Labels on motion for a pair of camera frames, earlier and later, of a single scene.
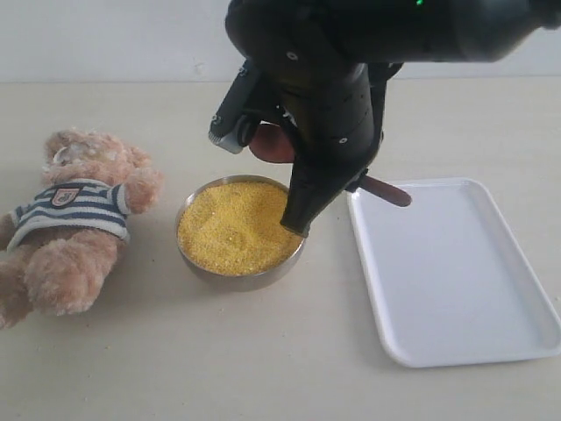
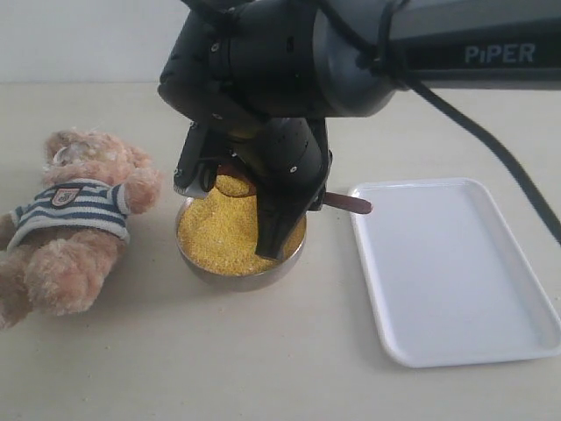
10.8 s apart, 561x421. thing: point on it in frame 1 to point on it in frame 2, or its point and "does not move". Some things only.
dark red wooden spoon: (273, 141) to (331, 200)
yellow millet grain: (234, 228) does not move
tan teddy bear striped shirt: (81, 203) does not move
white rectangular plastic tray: (448, 285) does not move
